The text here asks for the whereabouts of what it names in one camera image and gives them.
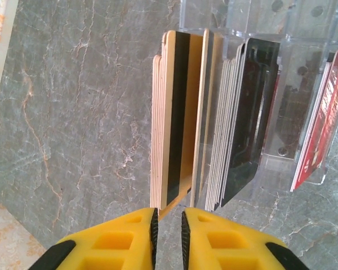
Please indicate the clear acrylic card organizer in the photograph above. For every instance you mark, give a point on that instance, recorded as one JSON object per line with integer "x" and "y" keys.
{"x": 256, "y": 17}

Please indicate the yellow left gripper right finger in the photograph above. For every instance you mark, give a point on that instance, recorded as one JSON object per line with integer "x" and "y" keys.
{"x": 228, "y": 242}

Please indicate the black card stack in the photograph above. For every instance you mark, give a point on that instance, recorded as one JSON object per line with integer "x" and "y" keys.
{"x": 248, "y": 112}

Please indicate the gold card stack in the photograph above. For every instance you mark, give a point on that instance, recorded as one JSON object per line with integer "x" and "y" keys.
{"x": 160, "y": 126}

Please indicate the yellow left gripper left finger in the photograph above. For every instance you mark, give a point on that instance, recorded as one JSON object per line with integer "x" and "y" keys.
{"x": 115, "y": 242}

